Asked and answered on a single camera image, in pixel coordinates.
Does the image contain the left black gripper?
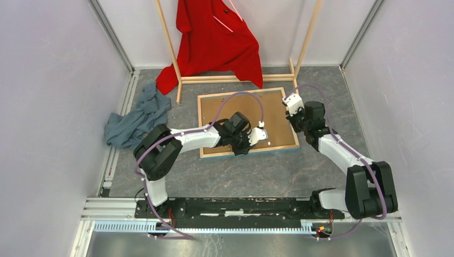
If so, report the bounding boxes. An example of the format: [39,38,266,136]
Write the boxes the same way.
[230,129,256,157]

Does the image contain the blue picture frame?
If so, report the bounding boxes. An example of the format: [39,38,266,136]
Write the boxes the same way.
[198,87,300,155]

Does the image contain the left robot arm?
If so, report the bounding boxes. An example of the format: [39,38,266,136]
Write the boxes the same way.
[133,112,255,218]

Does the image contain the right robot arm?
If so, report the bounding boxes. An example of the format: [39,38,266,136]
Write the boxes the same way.
[283,99,398,220]

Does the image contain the wooden clothes rack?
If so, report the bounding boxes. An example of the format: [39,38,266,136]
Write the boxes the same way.
[155,0,323,104]

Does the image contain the red shirt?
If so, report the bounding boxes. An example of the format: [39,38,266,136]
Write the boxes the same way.
[176,0,263,88]

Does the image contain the grey-blue cloth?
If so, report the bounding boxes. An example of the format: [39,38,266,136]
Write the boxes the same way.
[104,82,171,149]

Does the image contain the pink clothes hanger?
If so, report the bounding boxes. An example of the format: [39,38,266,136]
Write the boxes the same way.
[211,1,243,33]

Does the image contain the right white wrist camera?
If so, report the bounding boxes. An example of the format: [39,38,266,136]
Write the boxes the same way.
[282,93,304,117]

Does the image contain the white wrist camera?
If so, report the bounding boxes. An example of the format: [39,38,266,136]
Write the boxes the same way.
[247,121,268,146]
[282,93,304,117]

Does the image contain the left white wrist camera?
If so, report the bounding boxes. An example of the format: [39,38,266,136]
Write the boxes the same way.
[247,121,268,146]

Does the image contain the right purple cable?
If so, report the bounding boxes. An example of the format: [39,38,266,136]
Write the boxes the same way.
[283,84,388,240]

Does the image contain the purple cable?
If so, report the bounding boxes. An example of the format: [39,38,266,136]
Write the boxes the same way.
[283,84,388,240]
[133,91,266,240]

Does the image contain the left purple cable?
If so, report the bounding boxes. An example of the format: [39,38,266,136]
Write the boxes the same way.
[133,91,266,240]

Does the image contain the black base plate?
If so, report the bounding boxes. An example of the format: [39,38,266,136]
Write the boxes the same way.
[155,198,345,229]

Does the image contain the white cable duct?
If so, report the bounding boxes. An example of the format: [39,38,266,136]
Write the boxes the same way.
[93,221,317,235]

